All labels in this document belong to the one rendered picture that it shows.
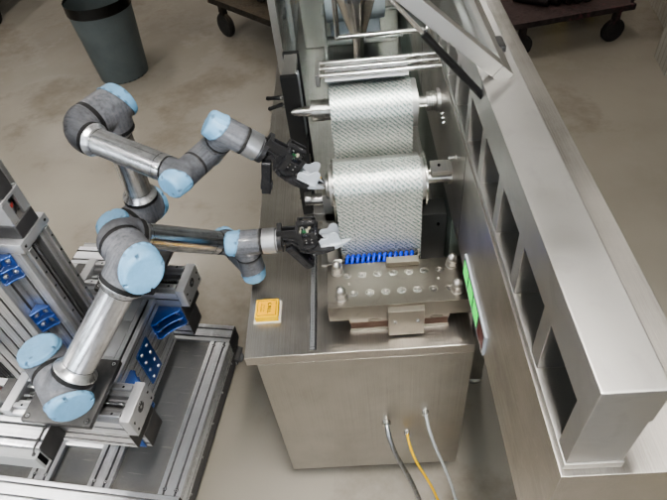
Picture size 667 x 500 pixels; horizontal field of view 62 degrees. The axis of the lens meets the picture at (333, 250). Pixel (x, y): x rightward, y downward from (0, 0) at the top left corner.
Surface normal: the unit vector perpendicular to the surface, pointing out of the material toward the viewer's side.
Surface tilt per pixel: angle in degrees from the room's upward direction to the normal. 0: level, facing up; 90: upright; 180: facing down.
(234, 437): 0
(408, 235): 90
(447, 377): 90
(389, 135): 92
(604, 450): 90
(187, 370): 0
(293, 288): 0
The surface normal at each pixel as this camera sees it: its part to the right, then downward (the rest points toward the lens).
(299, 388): 0.01, 0.73
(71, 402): 0.55, 0.63
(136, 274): 0.69, 0.41
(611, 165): -0.09, -0.68
